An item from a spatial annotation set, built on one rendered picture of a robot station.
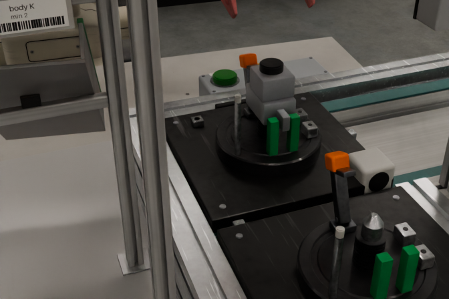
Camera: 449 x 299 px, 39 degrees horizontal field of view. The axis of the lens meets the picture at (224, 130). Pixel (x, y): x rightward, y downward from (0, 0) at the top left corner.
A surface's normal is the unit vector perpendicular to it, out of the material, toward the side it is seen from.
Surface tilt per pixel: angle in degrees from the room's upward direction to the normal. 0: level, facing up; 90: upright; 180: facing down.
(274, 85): 90
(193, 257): 0
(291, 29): 0
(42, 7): 90
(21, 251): 0
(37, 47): 98
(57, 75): 135
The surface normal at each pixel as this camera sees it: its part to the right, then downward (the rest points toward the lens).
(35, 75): 0.12, 0.97
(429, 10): -0.94, 0.18
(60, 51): 0.27, 0.62
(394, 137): 0.00, -0.84
